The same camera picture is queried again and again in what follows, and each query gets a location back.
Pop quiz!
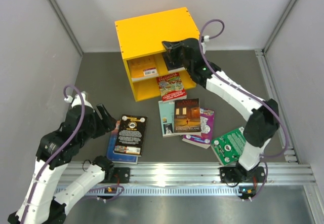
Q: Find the red treehouse book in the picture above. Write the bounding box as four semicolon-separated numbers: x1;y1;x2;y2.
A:
156;72;187;102

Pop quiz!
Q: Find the orange Roald Dahl book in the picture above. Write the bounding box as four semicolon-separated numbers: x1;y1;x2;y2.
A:
128;56;158;81

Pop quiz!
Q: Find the brown Edward Tulane book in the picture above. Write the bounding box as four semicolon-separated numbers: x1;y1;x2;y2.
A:
174;98;201;135

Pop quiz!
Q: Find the dark blue cover book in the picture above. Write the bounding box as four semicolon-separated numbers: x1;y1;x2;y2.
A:
162;52;185;73

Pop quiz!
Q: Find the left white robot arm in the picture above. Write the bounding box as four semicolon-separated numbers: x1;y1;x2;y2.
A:
8;94;116;223

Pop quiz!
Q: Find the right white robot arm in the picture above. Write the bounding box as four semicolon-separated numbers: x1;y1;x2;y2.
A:
162;38;279;183

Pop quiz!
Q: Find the black cover book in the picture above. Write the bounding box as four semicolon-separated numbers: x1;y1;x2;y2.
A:
113;114;147;157

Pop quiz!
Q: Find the yellow wooden shelf box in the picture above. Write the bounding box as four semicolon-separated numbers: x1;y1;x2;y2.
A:
115;7;199;101

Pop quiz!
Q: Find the blue sunset cover book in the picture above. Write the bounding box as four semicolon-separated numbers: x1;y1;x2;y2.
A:
106;120;139;165

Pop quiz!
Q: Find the purple cartoon cover book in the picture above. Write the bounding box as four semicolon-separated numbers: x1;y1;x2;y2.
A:
182;108;215;149

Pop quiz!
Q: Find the light teal cover book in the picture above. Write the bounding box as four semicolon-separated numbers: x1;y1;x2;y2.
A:
158;101;175;137

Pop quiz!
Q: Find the green cover book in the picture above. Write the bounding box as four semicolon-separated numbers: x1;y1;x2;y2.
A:
211;127;246;166

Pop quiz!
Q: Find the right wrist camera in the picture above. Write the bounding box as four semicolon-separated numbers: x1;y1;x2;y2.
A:
200;35;210;53

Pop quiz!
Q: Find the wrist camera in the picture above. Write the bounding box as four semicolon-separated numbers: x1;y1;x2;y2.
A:
64;91;92;108
200;35;210;53

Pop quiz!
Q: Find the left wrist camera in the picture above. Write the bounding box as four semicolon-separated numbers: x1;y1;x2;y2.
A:
64;91;92;108

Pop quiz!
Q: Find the aluminium mounting rail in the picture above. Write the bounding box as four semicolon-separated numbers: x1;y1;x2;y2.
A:
58;161;317;197

